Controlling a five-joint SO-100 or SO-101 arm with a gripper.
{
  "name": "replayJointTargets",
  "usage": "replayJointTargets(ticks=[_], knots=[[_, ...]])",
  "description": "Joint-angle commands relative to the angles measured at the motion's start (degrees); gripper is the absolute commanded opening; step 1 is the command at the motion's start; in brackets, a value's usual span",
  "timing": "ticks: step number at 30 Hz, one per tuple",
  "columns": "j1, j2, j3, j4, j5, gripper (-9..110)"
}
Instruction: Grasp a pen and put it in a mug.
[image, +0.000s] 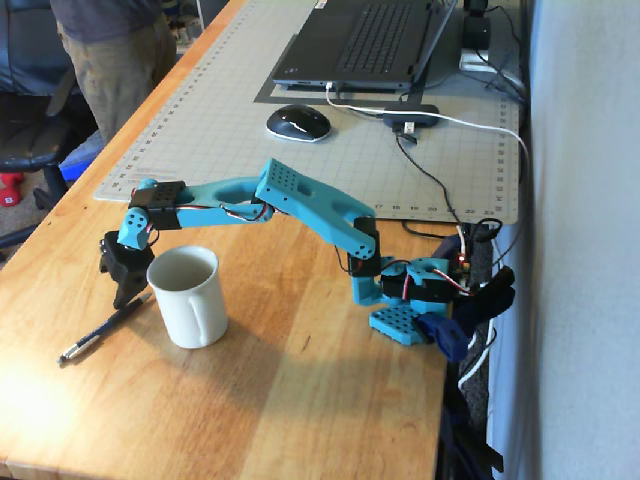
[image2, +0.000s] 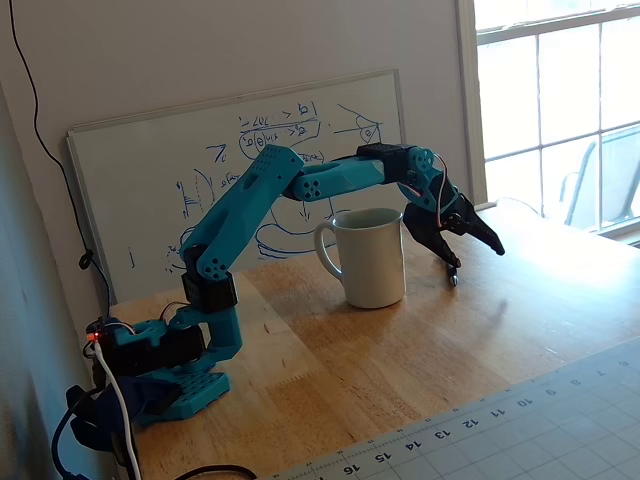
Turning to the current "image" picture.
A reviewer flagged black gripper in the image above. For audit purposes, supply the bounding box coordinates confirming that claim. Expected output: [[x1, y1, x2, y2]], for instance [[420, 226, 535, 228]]
[[98, 230, 157, 310]]

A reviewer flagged dark blue pen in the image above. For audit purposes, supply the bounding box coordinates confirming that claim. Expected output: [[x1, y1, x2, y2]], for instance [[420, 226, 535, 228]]
[[59, 293, 154, 367]]

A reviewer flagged white ceramic mug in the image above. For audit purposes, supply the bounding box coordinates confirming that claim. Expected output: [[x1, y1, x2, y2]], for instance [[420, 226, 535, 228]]
[[146, 244, 230, 350]]

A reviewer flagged blue grey fabric item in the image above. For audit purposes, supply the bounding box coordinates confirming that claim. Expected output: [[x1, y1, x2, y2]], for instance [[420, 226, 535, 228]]
[[59, 128, 107, 185]]

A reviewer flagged red dumbbell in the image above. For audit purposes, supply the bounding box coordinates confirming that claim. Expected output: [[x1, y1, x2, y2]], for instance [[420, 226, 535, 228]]
[[0, 172, 26, 209]]

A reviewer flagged black office chair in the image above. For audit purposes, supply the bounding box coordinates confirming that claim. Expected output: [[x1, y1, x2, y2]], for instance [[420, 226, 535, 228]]
[[0, 0, 101, 251]]

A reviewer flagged grey gridded cutting mat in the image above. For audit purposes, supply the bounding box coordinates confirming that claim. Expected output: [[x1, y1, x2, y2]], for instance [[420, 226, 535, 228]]
[[93, 0, 522, 227]]

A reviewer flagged person in khaki trousers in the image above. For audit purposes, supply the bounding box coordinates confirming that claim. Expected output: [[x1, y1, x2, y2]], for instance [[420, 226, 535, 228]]
[[49, 0, 179, 145]]

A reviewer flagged black computer mouse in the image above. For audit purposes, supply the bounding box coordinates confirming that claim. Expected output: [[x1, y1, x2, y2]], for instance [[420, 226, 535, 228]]
[[264, 103, 333, 144]]

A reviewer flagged blue table clamp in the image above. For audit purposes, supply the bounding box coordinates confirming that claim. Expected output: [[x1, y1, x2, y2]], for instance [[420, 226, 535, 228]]
[[417, 313, 470, 363]]

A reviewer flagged black usb hub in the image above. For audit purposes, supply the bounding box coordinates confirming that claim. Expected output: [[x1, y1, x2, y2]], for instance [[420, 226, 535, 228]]
[[382, 103, 441, 129]]

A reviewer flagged motor controller board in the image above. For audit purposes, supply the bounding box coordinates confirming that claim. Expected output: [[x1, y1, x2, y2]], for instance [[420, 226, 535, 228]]
[[451, 248, 475, 282]]

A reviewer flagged black laptop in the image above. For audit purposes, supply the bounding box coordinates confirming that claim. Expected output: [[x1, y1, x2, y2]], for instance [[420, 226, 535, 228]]
[[272, 0, 459, 94]]

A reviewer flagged dark navy table clamp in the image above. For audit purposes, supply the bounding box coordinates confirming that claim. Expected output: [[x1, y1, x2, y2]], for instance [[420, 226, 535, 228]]
[[439, 234, 517, 335]]

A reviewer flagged black device on white base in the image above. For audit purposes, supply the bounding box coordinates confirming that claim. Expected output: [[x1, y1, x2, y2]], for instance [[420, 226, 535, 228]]
[[458, 0, 494, 72]]

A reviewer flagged thin black hub cable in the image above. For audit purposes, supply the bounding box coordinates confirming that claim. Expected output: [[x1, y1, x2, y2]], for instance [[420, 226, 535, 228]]
[[392, 122, 504, 247]]

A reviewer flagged white usb cable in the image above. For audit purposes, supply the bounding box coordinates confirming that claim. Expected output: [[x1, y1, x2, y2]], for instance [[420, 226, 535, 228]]
[[325, 82, 532, 389]]

